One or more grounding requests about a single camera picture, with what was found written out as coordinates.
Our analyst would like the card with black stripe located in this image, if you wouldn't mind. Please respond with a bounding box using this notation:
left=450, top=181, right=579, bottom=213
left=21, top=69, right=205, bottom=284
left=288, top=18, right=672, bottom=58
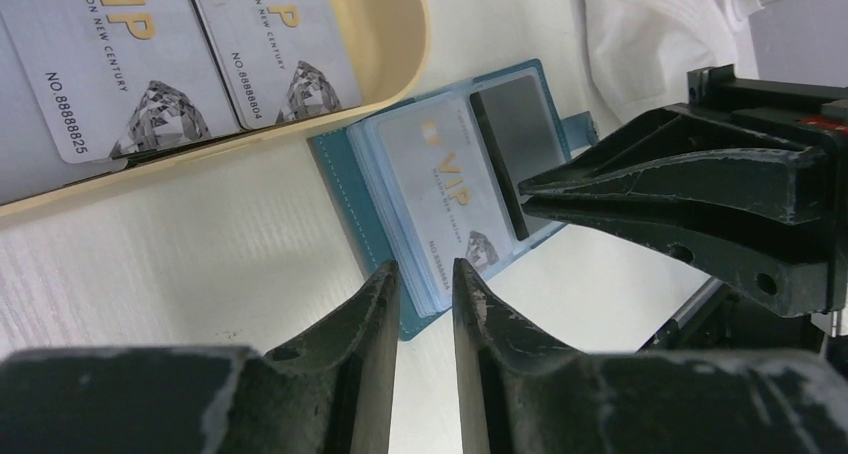
left=469, top=73, right=565, bottom=241

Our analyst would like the silver VIP card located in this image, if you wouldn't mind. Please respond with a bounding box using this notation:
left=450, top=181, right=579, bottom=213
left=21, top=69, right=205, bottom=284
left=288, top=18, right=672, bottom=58
left=375, top=97, right=514, bottom=296

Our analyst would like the vip card in tray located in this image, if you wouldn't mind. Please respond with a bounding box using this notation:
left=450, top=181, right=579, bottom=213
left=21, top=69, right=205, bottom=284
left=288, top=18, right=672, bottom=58
left=193, top=0, right=362, bottom=130
left=1, top=0, right=239, bottom=164

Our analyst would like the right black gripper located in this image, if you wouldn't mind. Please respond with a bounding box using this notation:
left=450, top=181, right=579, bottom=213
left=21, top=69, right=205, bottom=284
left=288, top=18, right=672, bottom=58
left=519, top=65, right=847, bottom=373

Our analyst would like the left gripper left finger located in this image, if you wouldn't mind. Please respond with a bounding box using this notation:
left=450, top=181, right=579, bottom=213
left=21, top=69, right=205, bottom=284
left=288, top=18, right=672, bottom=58
left=1, top=261, right=401, bottom=453

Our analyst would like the blue card holder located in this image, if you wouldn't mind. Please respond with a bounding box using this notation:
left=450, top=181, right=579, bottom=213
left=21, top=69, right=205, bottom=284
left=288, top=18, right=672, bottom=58
left=309, top=59, right=598, bottom=341

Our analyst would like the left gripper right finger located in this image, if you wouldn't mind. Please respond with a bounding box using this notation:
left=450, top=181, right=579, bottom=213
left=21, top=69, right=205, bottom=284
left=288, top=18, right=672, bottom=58
left=452, top=258, right=847, bottom=453

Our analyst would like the white cloth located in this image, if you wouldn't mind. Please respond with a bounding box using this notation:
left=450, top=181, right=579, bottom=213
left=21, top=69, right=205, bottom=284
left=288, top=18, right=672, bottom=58
left=585, top=0, right=759, bottom=123

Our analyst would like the beige oval tray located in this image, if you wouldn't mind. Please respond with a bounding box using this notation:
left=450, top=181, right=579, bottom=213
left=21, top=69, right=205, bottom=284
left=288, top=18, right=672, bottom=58
left=1, top=0, right=430, bottom=215

